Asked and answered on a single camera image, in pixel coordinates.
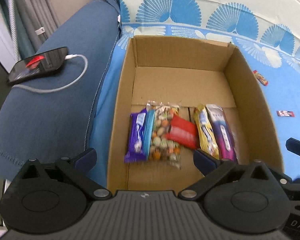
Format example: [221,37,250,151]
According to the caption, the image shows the blue white fan-print blanket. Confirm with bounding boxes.
[87,0,300,180]

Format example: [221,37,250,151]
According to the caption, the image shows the red and yellow snack bar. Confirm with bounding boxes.
[252,70,269,87]

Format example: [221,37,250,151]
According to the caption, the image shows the grey curtain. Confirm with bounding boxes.
[5,0,61,63]

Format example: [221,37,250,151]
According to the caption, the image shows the purple and white snack bar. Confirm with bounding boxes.
[206,104,238,162]

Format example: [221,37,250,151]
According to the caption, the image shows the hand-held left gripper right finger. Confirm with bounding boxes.
[177,149,275,200]

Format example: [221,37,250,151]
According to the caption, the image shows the clear bag of coated nuts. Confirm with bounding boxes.
[147,101,182,168]

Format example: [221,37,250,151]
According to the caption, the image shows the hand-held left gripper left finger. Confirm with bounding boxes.
[15,148,113,200]

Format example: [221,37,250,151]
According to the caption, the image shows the blue snack stick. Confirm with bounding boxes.
[142,110,156,160]

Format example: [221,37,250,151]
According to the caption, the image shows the purple snack packet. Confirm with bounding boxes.
[124,107,148,164]

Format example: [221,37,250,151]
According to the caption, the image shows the blue fabric sofa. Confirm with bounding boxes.
[0,0,123,180]

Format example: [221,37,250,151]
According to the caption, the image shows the small red and white bar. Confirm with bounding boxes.
[276,110,296,118]

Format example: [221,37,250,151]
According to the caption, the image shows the white charging cable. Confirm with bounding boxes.
[14,54,88,93]

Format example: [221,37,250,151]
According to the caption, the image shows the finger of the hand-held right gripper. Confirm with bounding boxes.
[286,137,300,161]
[272,170,300,200]

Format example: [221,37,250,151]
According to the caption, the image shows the white pole with black grip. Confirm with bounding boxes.
[2,0,20,53]

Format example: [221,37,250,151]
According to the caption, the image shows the white cabinet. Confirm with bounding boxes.
[0,5,16,73]

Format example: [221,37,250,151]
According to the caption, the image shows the cardboard box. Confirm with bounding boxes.
[106,35,284,195]

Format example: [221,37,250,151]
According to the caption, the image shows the black smartphone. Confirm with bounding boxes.
[6,46,68,86]

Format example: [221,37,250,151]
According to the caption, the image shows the red snack bag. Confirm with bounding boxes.
[165,116,200,150]

